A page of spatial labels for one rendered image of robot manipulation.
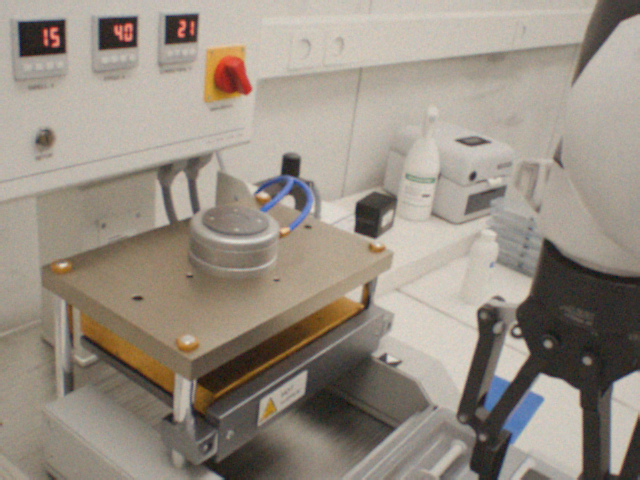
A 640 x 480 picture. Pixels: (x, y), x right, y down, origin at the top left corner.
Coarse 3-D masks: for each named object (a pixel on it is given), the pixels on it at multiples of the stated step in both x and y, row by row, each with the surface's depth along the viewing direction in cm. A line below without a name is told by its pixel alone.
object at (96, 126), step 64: (0, 0) 52; (64, 0) 56; (128, 0) 61; (192, 0) 66; (256, 0) 73; (0, 64) 54; (64, 64) 57; (128, 64) 63; (192, 64) 69; (256, 64) 77; (0, 128) 56; (64, 128) 60; (128, 128) 66; (192, 128) 72; (0, 192) 58; (64, 192) 69; (128, 192) 73; (192, 192) 84; (64, 256) 72
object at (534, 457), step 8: (528, 456) 60; (536, 456) 60; (544, 456) 60; (520, 464) 59; (528, 464) 59; (536, 464) 59; (544, 464) 59; (552, 464) 60; (560, 464) 60; (520, 472) 58; (528, 472) 58; (536, 472) 58; (544, 472) 59; (552, 472) 59; (560, 472) 59; (568, 472) 59; (576, 472) 59
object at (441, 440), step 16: (432, 416) 64; (448, 416) 64; (416, 432) 62; (432, 432) 62; (448, 432) 62; (464, 432) 63; (400, 448) 60; (416, 448) 60; (432, 448) 60; (448, 448) 60; (464, 448) 61; (384, 464) 58; (400, 464) 58; (416, 464) 58; (432, 464) 58; (448, 464) 59; (464, 464) 59
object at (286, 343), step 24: (312, 312) 67; (336, 312) 68; (360, 312) 70; (96, 336) 63; (288, 336) 63; (312, 336) 64; (120, 360) 62; (144, 360) 59; (240, 360) 59; (264, 360) 59; (144, 384) 60; (168, 384) 58; (216, 384) 56; (240, 384) 57
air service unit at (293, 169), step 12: (288, 156) 88; (300, 156) 89; (288, 168) 89; (300, 168) 90; (264, 180) 89; (300, 180) 91; (252, 192) 83; (264, 192) 86; (276, 192) 86; (300, 192) 90; (288, 204) 87; (300, 204) 91
